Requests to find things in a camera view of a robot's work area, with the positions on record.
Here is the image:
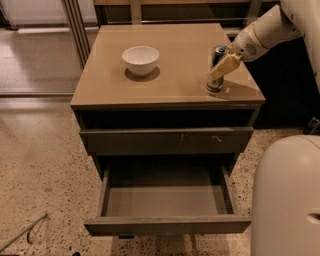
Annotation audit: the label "sliding door frame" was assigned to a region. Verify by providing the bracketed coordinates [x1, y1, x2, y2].
[61, 0, 90, 68]

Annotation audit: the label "metal railing frame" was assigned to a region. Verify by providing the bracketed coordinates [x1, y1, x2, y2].
[93, 0, 280, 29]

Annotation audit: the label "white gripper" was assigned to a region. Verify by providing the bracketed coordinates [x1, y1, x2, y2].
[209, 27, 268, 80]

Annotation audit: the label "tan drawer cabinet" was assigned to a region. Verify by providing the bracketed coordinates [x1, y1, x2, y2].
[71, 24, 265, 171]

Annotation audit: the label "white ceramic bowl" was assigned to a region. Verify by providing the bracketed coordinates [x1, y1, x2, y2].
[122, 46, 160, 77]

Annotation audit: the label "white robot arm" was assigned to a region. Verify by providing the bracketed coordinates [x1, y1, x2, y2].
[210, 0, 320, 256]

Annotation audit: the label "blue silver redbull can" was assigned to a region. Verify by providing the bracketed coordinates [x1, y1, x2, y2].
[206, 45, 228, 93]

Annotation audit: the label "grey top drawer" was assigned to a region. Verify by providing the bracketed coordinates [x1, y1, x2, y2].
[80, 127, 253, 156]

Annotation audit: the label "open middle drawer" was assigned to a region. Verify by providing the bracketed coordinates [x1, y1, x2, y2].
[85, 164, 251, 237]

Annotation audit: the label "small grey floor object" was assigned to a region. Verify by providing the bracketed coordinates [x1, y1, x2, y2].
[303, 117, 320, 135]

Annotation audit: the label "metal rod on floor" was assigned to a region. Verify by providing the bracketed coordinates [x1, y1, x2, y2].
[0, 213, 48, 252]

